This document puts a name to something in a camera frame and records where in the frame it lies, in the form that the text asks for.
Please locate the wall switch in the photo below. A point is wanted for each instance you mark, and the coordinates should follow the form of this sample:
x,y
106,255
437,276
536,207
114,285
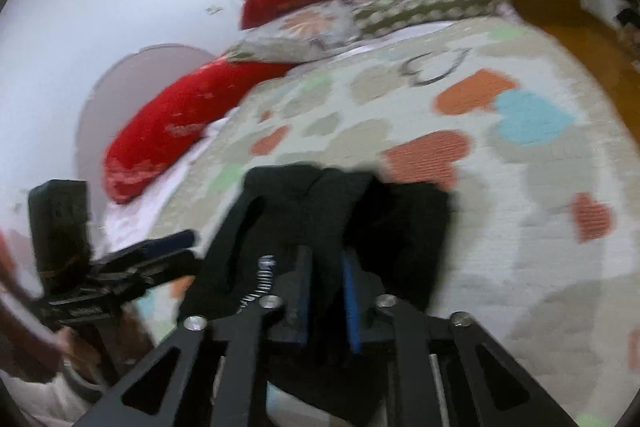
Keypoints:
x,y
214,9

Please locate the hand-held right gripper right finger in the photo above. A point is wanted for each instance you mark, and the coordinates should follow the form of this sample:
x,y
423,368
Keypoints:
x,y
351,307

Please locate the heart-patterned quilted bed cover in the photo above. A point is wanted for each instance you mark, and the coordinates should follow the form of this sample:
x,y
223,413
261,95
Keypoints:
x,y
500,187

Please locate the person's left hand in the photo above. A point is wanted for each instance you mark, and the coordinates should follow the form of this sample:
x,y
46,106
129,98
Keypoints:
x,y
80,354

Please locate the black pants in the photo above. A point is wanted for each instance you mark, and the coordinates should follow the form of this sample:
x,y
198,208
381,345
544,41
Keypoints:
x,y
400,227

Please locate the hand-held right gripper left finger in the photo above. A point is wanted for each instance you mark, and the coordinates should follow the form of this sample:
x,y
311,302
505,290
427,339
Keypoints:
x,y
300,297

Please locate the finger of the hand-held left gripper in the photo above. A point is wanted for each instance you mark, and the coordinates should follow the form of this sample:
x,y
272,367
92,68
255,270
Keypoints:
x,y
160,243
160,267

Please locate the red pillow with star print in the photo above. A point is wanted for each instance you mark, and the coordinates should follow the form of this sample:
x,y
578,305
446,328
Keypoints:
x,y
190,117

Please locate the pale rounded headboard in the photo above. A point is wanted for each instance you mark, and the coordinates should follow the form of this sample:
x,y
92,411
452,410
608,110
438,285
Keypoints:
x,y
110,92

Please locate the floral white pillow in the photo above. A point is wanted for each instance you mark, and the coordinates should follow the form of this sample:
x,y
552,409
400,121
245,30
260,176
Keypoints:
x,y
300,32

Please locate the olive patterned bolster pillow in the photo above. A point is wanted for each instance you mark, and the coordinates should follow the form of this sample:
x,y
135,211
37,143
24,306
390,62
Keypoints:
x,y
425,4

